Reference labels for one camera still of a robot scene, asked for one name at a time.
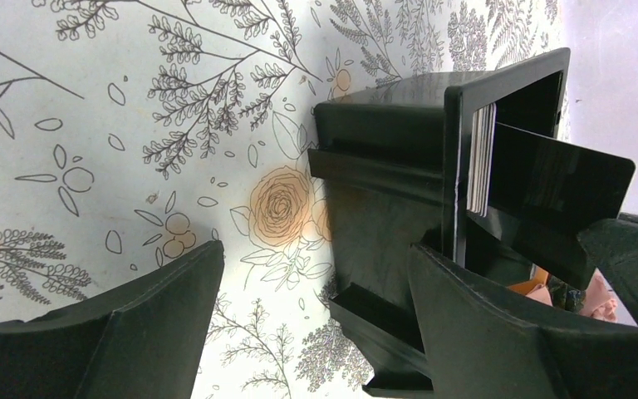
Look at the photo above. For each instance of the black card holder box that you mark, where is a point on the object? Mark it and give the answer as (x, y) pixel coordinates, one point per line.
(395, 161)

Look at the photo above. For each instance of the floral table mat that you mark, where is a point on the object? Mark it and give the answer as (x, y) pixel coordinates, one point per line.
(133, 131)

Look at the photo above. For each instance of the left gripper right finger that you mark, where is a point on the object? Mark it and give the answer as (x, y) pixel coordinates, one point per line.
(483, 340)

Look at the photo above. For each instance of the pink cloth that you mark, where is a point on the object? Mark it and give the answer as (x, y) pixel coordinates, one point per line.
(596, 301)

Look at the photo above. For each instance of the stack of cards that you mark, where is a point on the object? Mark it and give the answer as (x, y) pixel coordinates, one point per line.
(480, 159)

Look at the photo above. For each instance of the orange compartment tray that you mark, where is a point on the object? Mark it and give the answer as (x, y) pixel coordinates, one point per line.
(538, 280)

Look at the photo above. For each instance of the black credit card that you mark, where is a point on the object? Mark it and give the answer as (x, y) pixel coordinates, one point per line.
(544, 192)

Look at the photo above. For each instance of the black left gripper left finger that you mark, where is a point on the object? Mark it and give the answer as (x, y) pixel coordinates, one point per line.
(143, 339)

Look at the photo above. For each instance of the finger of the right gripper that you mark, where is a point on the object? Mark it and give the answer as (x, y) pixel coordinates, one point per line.
(611, 246)

